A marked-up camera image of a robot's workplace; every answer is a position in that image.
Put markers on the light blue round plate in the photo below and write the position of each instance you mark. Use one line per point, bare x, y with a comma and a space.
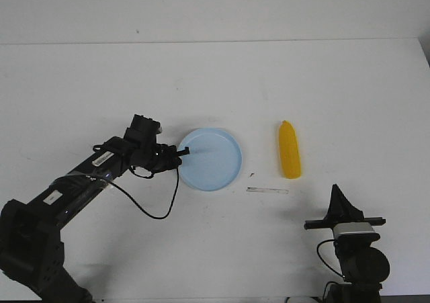
214, 160

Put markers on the clear tape strip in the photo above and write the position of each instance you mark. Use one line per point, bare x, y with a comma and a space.
267, 190

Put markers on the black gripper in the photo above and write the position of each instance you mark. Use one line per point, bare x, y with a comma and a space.
347, 212
151, 156

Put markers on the white object at bottom edge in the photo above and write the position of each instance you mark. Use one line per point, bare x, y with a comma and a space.
300, 299

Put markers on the yellow corn cob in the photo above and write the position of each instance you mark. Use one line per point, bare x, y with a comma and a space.
289, 151

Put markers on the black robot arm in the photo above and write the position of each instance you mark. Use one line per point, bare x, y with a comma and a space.
32, 252
363, 268

